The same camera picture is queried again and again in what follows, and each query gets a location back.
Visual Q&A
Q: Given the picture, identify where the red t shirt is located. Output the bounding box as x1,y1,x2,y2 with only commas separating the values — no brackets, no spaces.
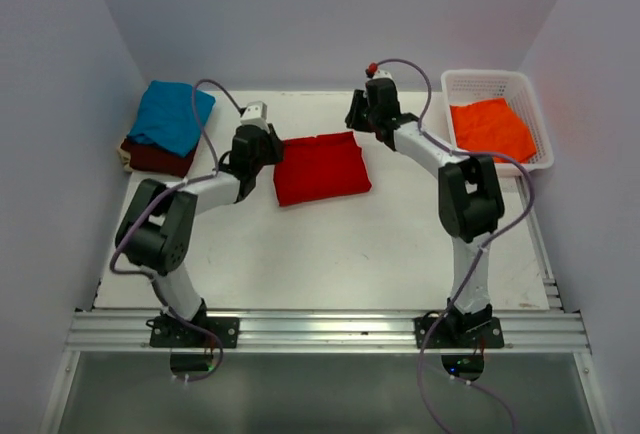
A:
273,132,372,207

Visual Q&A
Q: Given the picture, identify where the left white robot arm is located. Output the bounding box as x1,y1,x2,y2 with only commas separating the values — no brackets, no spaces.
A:
110,123,284,349

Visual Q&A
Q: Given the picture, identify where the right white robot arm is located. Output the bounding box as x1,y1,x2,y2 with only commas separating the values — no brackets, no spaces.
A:
345,77,505,349

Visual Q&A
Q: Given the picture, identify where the white plastic basket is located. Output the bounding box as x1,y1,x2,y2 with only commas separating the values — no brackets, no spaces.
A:
441,69,554,172

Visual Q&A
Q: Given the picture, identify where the folded blue t shirt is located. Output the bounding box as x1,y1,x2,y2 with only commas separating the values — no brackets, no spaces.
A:
127,80,216,156

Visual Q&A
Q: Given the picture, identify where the folded maroon t shirt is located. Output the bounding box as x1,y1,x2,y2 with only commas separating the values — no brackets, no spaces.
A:
127,138,197,178

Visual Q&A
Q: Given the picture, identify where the orange t shirt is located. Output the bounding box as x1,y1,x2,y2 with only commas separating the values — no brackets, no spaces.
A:
450,98,537,163

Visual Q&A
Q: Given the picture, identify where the folded beige t shirt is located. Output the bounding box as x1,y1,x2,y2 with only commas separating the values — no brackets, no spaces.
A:
117,138,133,173

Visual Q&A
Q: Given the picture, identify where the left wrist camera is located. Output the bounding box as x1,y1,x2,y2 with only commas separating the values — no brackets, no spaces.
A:
241,101,269,131

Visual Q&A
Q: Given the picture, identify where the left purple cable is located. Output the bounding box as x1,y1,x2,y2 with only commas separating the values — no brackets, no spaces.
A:
108,78,246,383

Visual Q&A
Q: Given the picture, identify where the purple cable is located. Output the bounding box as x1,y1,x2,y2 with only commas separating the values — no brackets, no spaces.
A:
108,78,246,383
417,57,538,434

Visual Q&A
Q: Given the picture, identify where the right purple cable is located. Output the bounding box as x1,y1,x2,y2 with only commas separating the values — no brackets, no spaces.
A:
417,57,538,434

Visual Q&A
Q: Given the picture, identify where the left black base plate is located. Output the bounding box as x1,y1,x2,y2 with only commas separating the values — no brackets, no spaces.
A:
145,315,240,349

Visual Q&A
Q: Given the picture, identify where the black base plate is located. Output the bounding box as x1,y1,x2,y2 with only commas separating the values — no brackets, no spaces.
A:
145,315,240,349
413,315,506,350

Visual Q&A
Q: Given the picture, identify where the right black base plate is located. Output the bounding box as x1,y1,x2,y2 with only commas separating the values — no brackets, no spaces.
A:
413,315,506,350

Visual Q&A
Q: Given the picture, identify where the aluminium rail frame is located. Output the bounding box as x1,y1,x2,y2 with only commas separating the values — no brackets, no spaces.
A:
65,173,590,354

